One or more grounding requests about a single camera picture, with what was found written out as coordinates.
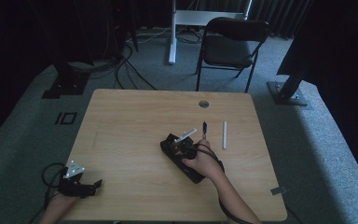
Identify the dark curtain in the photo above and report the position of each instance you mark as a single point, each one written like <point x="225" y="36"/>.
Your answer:
<point x="279" y="15"/>

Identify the black folding chair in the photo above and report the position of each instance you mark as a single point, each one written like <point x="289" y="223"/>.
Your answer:
<point x="227" y="49"/>

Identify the black metal stand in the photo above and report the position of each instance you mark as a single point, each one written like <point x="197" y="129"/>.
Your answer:
<point x="66" y="84"/>
<point x="287" y="93"/>

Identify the white pen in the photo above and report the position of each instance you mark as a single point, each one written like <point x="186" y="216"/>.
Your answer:
<point x="225" y="135"/>

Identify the white desk frame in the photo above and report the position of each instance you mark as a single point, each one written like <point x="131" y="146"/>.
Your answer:
<point x="173" y="37"/>

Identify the person's left hand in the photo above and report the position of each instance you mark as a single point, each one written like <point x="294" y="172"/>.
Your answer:
<point x="59" y="205"/>

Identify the black mesh pencil case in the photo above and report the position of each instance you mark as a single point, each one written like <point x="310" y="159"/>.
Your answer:
<point x="169" y="149"/>

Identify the person's right hand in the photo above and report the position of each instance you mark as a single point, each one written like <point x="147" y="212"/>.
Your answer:
<point x="206" y="161"/>

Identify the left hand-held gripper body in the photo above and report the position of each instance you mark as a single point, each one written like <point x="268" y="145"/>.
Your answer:
<point x="71" y="185"/>

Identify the grey tape piece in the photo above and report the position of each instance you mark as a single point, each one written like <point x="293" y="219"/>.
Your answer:
<point x="278" y="190"/>

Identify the grey round table grommet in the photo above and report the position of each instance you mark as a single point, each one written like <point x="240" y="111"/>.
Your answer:
<point x="203" y="104"/>

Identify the blue pen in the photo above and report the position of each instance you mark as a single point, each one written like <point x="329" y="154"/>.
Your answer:
<point x="204" y="127"/>

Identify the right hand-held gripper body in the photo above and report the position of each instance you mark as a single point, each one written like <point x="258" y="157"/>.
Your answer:
<point x="187" y="149"/>

